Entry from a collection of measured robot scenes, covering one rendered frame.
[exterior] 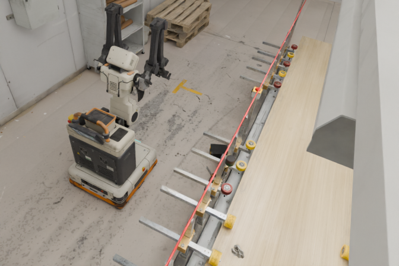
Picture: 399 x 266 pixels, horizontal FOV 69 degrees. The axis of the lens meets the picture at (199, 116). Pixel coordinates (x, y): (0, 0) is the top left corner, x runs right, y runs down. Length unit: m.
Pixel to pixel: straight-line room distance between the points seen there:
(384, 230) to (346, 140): 0.24
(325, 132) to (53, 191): 3.02
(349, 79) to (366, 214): 0.30
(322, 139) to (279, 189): 1.80
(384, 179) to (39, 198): 3.16
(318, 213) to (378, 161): 1.99
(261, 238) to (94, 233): 1.57
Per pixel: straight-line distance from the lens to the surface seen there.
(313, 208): 2.24
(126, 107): 2.66
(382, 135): 0.28
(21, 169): 3.55
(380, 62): 0.39
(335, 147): 0.45
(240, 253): 1.90
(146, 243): 2.87
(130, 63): 2.43
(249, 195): 2.12
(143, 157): 3.02
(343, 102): 0.45
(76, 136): 2.68
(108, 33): 2.64
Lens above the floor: 2.61
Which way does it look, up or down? 42 degrees down
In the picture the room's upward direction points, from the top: 9 degrees clockwise
